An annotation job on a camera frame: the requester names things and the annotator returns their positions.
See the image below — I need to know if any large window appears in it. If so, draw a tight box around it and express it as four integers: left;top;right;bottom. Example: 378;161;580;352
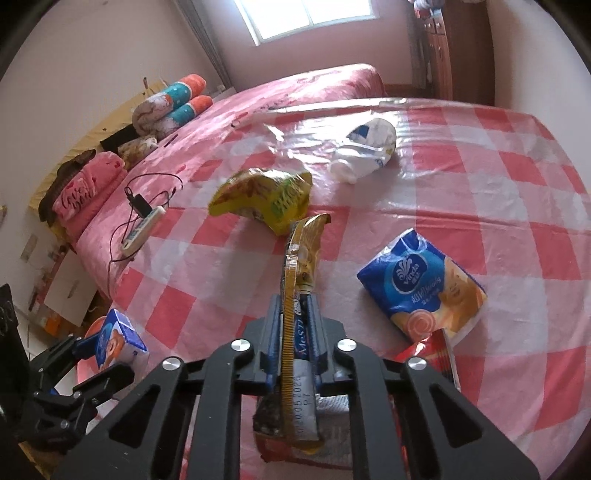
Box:
235;0;384;44

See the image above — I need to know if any long yellow wrapper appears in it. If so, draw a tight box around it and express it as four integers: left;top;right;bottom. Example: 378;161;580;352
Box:
281;213;332;455

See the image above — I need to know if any yellow green snack bag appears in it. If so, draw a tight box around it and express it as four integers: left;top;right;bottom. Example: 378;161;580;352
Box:
208;167;314;236

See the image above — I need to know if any pink printed bedspread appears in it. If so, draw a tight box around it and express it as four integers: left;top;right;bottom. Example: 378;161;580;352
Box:
51;62;386;305

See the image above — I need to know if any red silver foil wrapper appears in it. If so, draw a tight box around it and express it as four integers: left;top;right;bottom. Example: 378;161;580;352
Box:
253;392;352;464

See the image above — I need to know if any wooden headboard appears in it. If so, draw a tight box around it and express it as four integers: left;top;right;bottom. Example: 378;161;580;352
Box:
28;78;167;217

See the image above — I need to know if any small crushed plastic bottle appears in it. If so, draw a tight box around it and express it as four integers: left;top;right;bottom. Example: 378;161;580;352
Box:
330;117;397;185

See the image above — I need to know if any red packet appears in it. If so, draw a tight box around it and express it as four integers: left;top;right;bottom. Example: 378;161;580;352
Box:
394;330;462;393

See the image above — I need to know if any black charger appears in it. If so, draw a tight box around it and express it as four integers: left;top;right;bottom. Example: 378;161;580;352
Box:
126;187;153;217

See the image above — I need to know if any white nightstand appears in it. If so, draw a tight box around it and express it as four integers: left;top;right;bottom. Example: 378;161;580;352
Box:
44;249;100;333

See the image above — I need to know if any rolled blanket teal orange end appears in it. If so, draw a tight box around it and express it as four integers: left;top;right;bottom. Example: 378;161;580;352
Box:
152;95;214;139
134;74;220;127

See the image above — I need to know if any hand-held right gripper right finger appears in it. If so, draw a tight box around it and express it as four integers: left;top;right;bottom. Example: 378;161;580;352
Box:
305;295;541;480

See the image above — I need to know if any white power strip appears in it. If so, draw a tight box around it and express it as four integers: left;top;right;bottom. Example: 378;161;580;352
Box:
121;206;166;252

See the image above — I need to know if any blue orange small carton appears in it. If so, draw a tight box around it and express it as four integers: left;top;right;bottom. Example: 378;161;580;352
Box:
95;308;149;370

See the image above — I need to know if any grey curtain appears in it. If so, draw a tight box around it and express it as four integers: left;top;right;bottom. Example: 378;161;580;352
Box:
175;0;236;93

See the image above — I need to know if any brown cloth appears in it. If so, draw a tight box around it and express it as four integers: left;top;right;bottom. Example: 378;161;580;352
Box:
39;150;100;217

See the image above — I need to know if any floral pillow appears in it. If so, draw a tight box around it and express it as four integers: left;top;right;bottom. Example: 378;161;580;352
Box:
117;135;160;169

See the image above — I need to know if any wooden cabinet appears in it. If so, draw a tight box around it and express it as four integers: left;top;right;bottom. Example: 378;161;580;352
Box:
406;0;495;104

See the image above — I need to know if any black flat item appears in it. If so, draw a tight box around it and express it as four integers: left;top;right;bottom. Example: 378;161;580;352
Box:
99;124;139;151

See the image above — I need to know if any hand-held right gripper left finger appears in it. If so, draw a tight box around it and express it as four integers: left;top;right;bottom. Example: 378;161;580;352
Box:
53;293;287;480

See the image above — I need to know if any blue tissue pack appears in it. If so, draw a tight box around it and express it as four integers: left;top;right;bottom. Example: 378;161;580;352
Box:
357;229;488;344

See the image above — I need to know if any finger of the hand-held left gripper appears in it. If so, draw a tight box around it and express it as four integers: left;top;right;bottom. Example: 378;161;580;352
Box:
34;362;136;411
28;333;100;374

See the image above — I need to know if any pink bin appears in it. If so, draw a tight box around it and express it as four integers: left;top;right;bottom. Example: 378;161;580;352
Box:
76;318;153;416

